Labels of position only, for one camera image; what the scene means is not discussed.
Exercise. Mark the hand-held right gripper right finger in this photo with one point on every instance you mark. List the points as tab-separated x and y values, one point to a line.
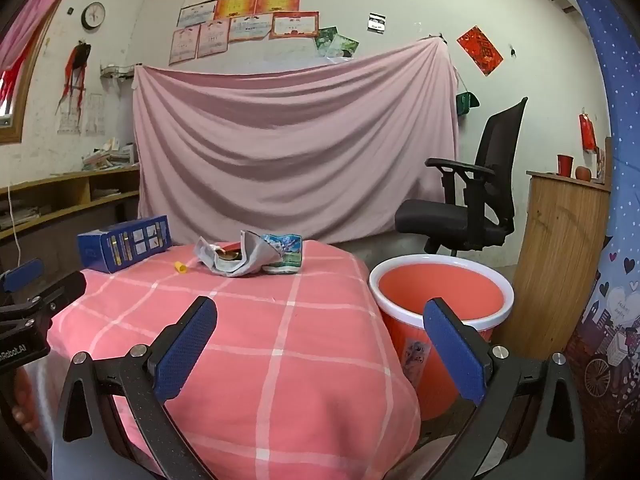
455	355

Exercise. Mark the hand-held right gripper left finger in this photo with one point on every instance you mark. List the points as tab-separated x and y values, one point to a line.
185	352

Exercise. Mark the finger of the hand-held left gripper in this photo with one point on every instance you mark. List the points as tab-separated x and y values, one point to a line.
22	274
65	287

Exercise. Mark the orange plastic bucket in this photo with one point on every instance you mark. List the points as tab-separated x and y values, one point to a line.
440	290

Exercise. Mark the small yellow cap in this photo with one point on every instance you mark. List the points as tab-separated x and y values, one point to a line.
181	267

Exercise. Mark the grey wrapper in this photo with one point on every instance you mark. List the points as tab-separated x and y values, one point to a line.
255	255

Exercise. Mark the teal snack packet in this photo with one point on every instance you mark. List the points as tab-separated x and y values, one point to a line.
287	252

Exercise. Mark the person's left hand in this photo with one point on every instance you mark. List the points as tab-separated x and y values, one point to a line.
22	410

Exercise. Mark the blue cardboard box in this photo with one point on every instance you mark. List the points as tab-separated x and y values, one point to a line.
125	245

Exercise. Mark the pink checked blanket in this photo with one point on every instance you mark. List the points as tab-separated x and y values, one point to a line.
300	360

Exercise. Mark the stack of newspapers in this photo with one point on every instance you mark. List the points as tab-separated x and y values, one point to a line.
107	157

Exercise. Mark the wooden cabinet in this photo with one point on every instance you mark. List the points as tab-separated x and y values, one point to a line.
555	260

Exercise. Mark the black office chair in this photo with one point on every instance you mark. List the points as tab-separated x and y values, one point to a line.
495	160

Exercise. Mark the red cup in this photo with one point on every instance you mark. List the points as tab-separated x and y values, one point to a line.
565	165

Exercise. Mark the orange fruit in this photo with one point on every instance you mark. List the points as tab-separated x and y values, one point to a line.
583	173

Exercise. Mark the pink hanging sheet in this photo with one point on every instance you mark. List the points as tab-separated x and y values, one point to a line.
290	150

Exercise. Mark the red hanging packet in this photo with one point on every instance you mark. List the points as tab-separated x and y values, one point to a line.
588	132

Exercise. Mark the pink window curtain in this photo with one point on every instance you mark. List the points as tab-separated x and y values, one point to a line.
35	10

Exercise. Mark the blue printed curtain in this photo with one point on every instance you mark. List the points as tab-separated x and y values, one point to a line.
620	110

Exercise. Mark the green photo print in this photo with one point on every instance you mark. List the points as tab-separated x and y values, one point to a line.
345	46
324	39

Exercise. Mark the small black white sticker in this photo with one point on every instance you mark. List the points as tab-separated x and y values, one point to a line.
376	22

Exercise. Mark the wooden wall shelf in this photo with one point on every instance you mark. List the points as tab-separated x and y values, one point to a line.
65	192

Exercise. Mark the wooden window frame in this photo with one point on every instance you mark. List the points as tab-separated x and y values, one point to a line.
22	110

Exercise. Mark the white wall calendar sheets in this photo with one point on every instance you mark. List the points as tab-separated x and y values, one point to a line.
80	115

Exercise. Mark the red tassel wall decoration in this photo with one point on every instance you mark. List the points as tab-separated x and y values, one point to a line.
75	67

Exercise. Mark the metal wall rack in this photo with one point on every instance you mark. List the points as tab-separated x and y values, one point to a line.
116	71

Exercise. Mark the round wall clock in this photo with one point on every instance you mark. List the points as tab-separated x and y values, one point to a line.
93	15

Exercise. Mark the red diamond wall poster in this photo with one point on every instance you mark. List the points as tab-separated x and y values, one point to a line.
479	50

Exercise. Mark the group of wall certificates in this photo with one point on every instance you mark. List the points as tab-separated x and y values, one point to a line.
245	25

